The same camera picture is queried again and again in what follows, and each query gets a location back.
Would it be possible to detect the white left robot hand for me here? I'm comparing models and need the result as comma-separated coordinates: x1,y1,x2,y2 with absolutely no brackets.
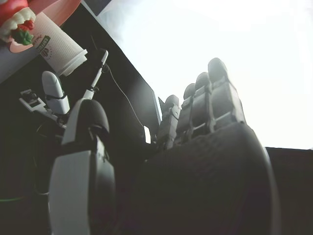
48,57,282,235

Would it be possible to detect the white paper cup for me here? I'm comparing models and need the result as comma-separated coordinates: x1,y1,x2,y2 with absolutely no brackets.
31,11,88,77

